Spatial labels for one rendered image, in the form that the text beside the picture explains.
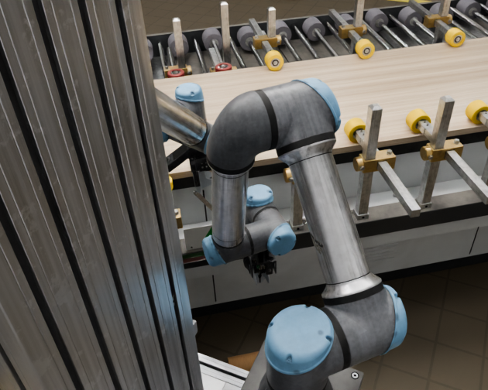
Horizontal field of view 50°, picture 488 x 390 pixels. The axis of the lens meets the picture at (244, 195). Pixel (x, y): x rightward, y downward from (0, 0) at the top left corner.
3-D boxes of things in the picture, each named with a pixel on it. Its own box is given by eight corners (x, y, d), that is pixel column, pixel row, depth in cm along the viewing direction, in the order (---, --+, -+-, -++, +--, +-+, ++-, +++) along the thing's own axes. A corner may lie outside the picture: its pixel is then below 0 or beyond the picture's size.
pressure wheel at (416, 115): (427, 111, 196) (408, 123, 198) (434, 125, 201) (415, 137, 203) (420, 104, 201) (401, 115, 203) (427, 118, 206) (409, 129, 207)
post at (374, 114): (366, 219, 196) (383, 106, 166) (357, 220, 196) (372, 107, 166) (362, 213, 199) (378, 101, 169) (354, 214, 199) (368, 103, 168)
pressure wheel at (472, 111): (468, 120, 203) (482, 127, 207) (482, 103, 199) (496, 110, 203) (460, 113, 208) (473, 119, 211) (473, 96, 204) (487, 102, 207)
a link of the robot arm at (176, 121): (112, 38, 91) (237, 127, 134) (70, 25, 96) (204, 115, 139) (85, 100, 91) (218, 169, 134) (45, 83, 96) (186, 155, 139)
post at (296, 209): (301, 235, 195) (306, 124, 164) (292, 237, 194) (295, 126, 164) (299, 229, 197) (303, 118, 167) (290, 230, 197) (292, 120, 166)
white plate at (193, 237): (258, 238, 190) (257, 217, 183) (186, 251, 186) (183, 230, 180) (257, 237, 190) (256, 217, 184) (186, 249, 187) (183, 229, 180)
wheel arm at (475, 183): (494, 203, 165) (497, 194, 163) (484, 205, 164) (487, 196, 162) (421, 121, 203) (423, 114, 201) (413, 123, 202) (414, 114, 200)
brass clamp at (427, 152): (462, 159, 185) (465, 146, 182) (426, 164, 183) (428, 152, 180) (452, 148, 190) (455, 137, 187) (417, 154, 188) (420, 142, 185)
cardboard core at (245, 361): (300, 355, 223) (230, 370, 219) (299, 366, 228) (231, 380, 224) (294, 340, 229) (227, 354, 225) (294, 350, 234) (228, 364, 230)
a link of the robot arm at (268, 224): (257, 266, 127) (240, 237, 135) (298, 252, 130) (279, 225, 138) (256, 243, 122) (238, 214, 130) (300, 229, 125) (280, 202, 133)
